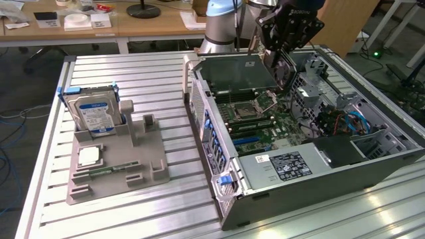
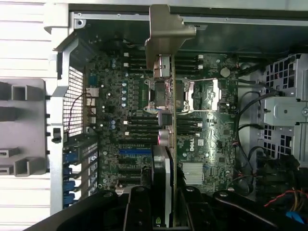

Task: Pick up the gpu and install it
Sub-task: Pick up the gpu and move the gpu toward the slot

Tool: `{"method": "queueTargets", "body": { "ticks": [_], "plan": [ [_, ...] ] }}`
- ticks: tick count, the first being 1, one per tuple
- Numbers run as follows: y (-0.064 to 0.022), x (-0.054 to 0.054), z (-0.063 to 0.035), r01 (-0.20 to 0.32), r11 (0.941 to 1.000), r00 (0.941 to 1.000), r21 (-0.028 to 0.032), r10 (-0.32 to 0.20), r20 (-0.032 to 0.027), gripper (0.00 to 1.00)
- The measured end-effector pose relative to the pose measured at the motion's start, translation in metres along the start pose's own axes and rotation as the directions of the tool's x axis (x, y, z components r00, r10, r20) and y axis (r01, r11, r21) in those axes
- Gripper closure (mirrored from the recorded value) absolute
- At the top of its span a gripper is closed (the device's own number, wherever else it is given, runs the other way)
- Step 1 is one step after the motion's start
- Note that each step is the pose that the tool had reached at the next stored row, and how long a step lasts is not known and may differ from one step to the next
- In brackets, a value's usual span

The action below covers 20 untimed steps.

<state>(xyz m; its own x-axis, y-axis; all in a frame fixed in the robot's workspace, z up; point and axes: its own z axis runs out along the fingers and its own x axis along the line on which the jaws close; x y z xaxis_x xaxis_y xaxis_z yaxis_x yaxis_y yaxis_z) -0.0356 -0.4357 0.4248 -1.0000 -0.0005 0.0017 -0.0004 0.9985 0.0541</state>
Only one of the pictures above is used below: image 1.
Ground green RAM stick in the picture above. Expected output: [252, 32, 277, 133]
[88, 160, 140, 179]

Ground grey floor cable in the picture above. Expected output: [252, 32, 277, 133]
[0, 103, 51, 119]

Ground hard disk with blue caddy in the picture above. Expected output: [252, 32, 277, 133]
[56, 82, 130, 137]

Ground grey power supply unit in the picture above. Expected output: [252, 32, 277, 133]
[237, 143, 333, 191]

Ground white paper stack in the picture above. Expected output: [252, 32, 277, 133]
[180, 11, 208, 30]

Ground grey plastic parts rack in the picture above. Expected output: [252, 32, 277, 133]
[66, 99, 172, 206]

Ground CPU socket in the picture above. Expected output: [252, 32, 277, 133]
[232, 101, 260, 120]

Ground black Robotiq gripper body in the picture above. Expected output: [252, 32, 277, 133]
[275, 0, 323, 33]

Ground white power box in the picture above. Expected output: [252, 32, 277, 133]
[351, 31, 369, 54]

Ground wooden cabinet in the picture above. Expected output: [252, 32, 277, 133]
[311, 0, 381, 58]

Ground clear plastic bag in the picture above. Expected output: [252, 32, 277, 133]
[0, 0, 27, 22]

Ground orange wire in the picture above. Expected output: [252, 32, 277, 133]
[333, 113, 349, 135]

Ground wooden desk white frame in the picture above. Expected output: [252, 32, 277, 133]
[0, 0, 131, 54]
[118, 0, 209, 43]

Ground grey open PC case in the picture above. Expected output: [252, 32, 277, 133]
[183, 44, 425, 231]

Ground black plastic duct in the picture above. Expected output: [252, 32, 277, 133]
[315, 135, 368, 169]

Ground white box with tape roll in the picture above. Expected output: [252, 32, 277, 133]
[63, 13, 94, 32]

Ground black round lamp base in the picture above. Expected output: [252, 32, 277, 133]
[126, 0, 163, 19]

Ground silver CPU chip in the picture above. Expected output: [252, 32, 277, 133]
[78, 148, 103, 169]

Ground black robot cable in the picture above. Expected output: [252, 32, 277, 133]
[232, 0, 241, 50]

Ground brown cardboard box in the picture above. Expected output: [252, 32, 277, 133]
[192, 0, 209, 17]

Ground blue wire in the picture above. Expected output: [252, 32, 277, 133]
[345, 111, 372, 136]

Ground black office chair base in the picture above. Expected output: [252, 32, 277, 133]
[19, 44, 70, 74]

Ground white box with black top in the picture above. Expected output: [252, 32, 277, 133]
[34, 11, 63, 29]

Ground installed RAM stick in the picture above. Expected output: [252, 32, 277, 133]
[228, 119, 276, 132]

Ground black wire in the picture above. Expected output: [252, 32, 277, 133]
[288, 93, 321, 139]

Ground blue expansion slot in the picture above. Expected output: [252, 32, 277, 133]
[233, 136, 263, 146]

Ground metal socket cover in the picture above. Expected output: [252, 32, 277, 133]
[253, 89, 280, 109]

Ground black floor stand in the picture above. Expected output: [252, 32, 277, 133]
[387, 63, 425, 87]

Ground blue floor cable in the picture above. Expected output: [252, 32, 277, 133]
[0, 119, 27, 215]

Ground green motherboard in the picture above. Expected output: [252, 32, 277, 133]
[212, 88, 316, 156]

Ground silver metal bracket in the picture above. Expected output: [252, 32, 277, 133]
[297, 86, 325, 105]

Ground plain white box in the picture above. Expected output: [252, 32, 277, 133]
[90, 13, 112, 29]

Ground green graphics card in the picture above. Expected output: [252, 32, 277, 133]
[196, 53, 296, 90]

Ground metal disk bay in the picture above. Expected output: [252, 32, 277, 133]
[351, 125, 415, 160]

